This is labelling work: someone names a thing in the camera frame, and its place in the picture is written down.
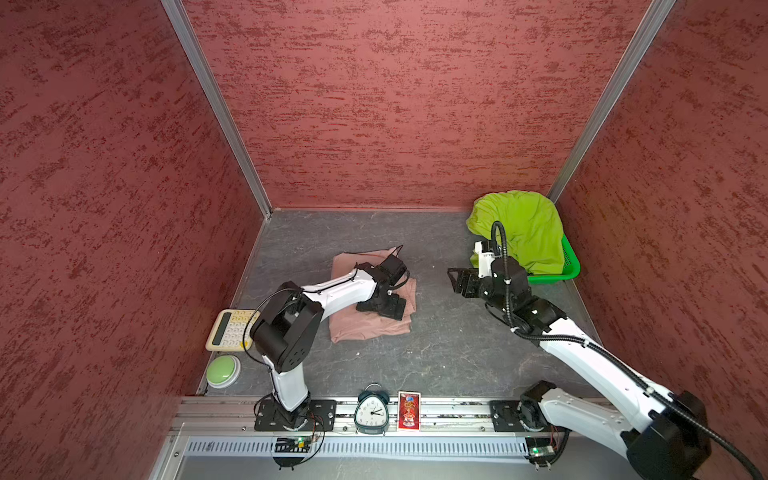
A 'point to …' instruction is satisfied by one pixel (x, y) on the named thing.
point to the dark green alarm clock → (372, 411)
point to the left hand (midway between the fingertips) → (383, 315)
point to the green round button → (223, 371)
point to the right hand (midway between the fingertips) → (456, 276)
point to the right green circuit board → (539, 449)
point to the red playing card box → (409, 411)
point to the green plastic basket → (570, 270)
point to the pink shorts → (355, 323)
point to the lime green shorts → (532, 226)
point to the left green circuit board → (292, 445)
